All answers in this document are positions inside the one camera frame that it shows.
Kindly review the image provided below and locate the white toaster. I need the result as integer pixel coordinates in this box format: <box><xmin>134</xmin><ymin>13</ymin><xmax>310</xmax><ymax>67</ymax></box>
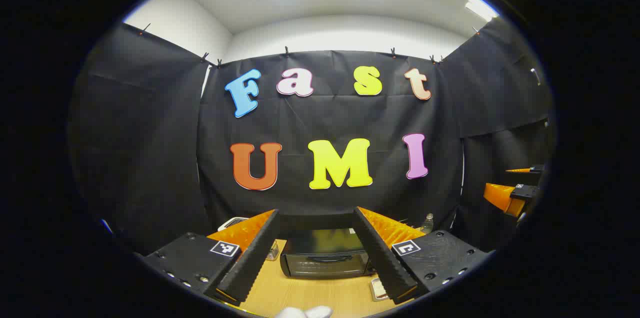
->
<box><xmin>217</xmin><ymin>216</ymin><xmax>249</xmax><ymax>232</ymax></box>

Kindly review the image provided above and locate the rectangular ceiling light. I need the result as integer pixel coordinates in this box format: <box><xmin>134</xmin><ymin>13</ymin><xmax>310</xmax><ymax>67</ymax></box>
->
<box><xmin>464</xmin><ymin>0</ymin><xmax>501</xmax><ymax>21</ymax></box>

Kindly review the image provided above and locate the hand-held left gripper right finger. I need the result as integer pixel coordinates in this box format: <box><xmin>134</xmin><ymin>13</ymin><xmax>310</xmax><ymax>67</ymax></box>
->
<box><xmin>352</xmin><ymin>206</ymin><xmax>494</xmax><ymax>305</ymax></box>

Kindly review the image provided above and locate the black backdrop cloth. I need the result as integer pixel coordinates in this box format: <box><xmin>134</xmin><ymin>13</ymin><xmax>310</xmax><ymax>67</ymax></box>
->
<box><xmin>67</xmin><ymin>18</ymin><xmax>556</xmax><ymax>258</ymax></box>

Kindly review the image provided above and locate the black electric oven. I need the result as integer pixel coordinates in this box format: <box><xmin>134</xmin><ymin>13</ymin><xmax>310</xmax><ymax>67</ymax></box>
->
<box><xmin>279</xmin><ymin>228</ymin><xmax>375</xmax><ymax>279</ymax></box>

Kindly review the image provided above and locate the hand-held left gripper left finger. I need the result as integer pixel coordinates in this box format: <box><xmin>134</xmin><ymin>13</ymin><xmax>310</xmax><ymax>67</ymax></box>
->
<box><xmin>141</xmin><ymin>209</ymin><xmax>281</xmax><ymax>305</ymax></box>

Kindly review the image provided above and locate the white rectangular plastic container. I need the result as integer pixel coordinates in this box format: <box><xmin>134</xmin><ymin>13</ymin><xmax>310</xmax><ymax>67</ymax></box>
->
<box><xmin>369</xmin><ymin>277</ymin><xmax>390</xmax><ymax>302</ymax></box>

